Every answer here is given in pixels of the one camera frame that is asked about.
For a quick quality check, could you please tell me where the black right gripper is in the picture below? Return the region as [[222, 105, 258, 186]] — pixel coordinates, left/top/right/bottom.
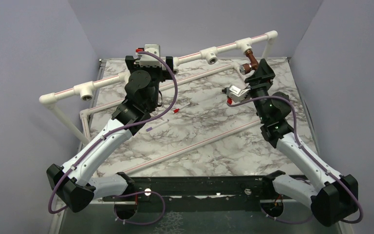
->
[[239, 58, 276, 122]]

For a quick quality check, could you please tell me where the brown water faucet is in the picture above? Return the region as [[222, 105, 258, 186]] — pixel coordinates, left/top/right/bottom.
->
[[239, 49, 259, 75]]

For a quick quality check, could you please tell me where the white PVC pipe frame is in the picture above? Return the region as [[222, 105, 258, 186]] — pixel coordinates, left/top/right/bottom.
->
[[38, 30, 279, 175]]

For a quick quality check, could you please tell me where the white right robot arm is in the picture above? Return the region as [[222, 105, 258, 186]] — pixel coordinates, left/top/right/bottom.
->
[[245, 59, 364, 227]]

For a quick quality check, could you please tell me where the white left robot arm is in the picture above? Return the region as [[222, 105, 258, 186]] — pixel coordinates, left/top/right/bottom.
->
[[46, 51, 178, 214]]

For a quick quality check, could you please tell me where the red capped white pen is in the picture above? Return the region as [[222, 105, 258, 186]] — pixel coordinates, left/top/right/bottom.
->
[[173, 103, 191, 114]]

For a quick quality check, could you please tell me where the purple capped white pen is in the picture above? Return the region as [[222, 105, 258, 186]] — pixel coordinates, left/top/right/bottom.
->
[[146, 119, 169, 132]]

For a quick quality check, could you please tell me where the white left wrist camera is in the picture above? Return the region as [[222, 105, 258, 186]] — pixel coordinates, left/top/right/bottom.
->
[[135, 43, 162, 68]]

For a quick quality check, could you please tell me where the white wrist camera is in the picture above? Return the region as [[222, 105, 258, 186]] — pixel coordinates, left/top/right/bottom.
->
[[135, 43, 162, 68], [226, 85, 250, 103]]

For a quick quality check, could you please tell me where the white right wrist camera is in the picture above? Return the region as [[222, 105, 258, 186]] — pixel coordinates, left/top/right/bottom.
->
[[226, 85, 250, 103]]

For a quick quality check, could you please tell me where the black front mounting rail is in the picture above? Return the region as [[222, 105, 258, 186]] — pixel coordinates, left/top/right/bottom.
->
[[103, 175, 307, 214]]

